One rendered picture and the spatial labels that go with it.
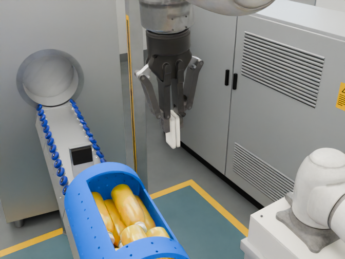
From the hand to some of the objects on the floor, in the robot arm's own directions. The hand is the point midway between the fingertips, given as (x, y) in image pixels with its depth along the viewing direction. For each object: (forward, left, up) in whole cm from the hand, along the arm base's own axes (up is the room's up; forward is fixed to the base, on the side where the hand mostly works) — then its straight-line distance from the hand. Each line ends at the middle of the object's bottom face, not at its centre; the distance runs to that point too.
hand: (172, 129), depth 76 cm
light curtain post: (-24, -100, -169) cm, 197 cm away
